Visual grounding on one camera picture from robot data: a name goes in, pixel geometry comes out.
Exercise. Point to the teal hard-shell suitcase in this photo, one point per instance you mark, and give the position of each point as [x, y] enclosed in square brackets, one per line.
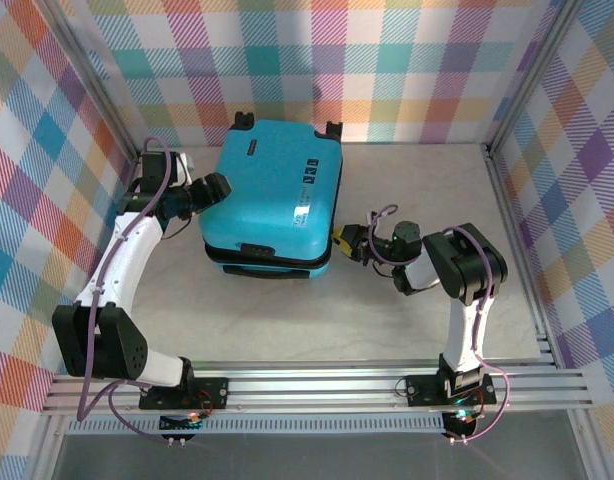
[267, 190]

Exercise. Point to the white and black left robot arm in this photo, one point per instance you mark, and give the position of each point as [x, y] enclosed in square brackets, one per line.
[132, 255]

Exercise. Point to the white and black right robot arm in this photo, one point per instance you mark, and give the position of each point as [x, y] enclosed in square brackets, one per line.
[462, 340]

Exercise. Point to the black round circuit board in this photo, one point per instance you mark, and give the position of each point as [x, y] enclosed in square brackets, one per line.
[462, 425]

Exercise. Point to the green circuit board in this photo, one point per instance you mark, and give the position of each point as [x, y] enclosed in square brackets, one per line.
[179, 424]

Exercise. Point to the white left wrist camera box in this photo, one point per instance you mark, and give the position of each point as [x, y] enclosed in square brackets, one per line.
[187, 165]

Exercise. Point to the aluminium frame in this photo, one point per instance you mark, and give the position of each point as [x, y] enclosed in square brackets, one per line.
[312, 387]

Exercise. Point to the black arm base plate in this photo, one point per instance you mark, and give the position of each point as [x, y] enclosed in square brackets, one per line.
[214, 395]
[422, 392]

